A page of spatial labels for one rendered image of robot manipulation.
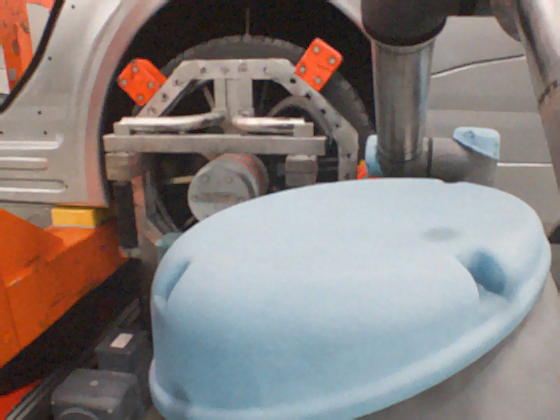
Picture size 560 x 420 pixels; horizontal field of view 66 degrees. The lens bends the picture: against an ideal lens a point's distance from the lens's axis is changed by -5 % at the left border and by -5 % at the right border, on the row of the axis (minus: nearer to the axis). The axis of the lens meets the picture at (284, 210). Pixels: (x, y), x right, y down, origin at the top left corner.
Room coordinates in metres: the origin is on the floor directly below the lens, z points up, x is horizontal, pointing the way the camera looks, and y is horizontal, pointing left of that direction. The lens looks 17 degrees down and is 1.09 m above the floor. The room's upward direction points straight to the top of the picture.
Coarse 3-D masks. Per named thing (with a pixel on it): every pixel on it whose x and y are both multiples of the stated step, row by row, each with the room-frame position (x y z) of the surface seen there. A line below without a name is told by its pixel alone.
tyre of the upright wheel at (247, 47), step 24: (192, 48) 1.10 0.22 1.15; (216, 48) 1.09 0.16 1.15; (240, 48) 1.08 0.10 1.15; (264, 48) 1.07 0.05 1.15; (288, 48) 1.06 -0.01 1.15; (168, 72) 1.11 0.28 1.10; (336, 72) 1.06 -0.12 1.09; (336, 96) 1.05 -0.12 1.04; (360, 120) 1.04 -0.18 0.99; (360, 144) 1.04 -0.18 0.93
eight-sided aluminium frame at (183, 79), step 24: (192, 72) 1.01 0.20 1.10; (216, 72) 1.00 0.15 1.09; (240, 72) 0.99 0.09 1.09; (264, 72) 1.03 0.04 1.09; (288, 72) 0.98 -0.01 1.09; (168, 96) 1.02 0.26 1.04; (312, 96) 0.97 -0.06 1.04; (336, 120) 0.96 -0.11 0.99; (144, 192) 1.03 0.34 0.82; (144, 216) 1.03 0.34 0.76
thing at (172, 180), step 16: (208, 80) 1.09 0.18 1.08; (256, 80) 1.10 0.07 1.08; (272, 80) 1.07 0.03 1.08; (192, 96) 1.16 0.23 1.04; (208, 96) 1.11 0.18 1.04; (256, 96) 1.10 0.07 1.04; (176, 112) 1.15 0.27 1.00; (192, 112) 1.29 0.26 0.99; (336, 144) 1.05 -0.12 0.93; (160, 160) 1.15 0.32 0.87; (176, 160) 1.26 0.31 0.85; (272, 160) 1.09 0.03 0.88; (320, 160) 1.07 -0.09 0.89; (336, 160) 1.07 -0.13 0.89; (160, 176) 1.15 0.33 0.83; (176, 176) 1.13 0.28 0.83; (192, 176) 1.12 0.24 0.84; (272, 176) 1.13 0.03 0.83; (160, 192) 1.12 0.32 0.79; (176, 192) 1.21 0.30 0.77; (160, 208) 1.11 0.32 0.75; (176, 208) 1.17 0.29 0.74; (176, 224) 1.11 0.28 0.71; (192, 224) 1.14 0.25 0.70
